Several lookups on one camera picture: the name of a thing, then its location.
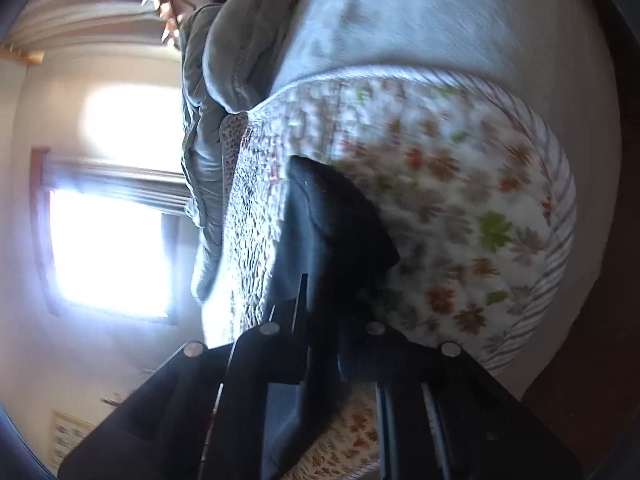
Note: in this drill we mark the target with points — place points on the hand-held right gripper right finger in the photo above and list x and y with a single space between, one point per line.
386 425

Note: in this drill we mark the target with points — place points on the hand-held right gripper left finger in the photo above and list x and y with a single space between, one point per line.
260 355

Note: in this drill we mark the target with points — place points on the wooden framed window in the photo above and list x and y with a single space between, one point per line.
105 255

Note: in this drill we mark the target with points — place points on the bed with floral quilt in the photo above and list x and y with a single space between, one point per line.
450 185

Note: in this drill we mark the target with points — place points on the grey-blue duvet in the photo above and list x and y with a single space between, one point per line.
215 60

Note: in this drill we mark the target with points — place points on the framed wall picture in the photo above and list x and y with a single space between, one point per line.
72 440

